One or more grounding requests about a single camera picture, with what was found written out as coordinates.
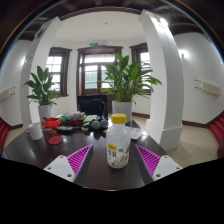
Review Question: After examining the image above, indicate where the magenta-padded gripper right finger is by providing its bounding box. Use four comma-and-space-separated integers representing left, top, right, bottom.
134, 143, 184, 186

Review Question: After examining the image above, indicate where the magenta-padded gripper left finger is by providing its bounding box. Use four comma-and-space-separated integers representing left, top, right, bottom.
43, 143, 94, 187

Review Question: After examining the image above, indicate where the yellow-capped clear drink bottle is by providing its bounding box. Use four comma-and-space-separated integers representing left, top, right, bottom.
105, 113, 132, 169

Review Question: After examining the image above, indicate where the flat round red coaster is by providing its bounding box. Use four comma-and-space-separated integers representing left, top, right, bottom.
47, 135, 64, 146

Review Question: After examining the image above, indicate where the printed paper leaflet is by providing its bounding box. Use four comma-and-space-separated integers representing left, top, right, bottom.
129, 126, 144, 141

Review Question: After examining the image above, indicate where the black pouch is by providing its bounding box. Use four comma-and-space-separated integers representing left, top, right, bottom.
56, 125, 75, 135

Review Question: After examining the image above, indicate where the grey-headed microphone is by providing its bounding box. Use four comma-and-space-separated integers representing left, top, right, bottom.
91, 119, 102, 130
99, 118, 109, 129

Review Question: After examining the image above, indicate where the box of snack packets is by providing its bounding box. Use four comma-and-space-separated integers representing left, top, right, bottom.
63, 111, 86, 127

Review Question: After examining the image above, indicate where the green flat packet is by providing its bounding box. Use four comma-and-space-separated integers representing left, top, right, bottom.
83, 114, 98, 124

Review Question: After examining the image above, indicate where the red plastic box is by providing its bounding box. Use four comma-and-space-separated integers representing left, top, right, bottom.
43, 117, 63, 129

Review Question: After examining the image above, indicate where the white speckled cup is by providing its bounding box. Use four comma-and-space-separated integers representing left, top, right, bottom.
27, 122, 44, 141

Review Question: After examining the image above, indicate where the black chair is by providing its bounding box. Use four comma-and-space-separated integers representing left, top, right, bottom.
77, 94, 109, 118

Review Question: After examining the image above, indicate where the small potted green plant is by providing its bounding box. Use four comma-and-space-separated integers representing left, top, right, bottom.
23, 65, 63, 123

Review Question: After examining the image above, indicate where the large potted green plant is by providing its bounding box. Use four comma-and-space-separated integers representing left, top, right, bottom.
100, 53, 163, 124

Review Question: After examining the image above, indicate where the dark wooden double door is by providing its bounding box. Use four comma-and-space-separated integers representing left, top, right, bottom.
77, 45, 124, 98

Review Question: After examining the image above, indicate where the dark-framed window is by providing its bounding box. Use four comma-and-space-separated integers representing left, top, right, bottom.
129, 42, 153, 95
46, 47, 73, 98

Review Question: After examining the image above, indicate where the white wall-mounted unit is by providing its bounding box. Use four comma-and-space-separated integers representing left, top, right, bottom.
194, 78, 222, 97
0, 86, 17, 102

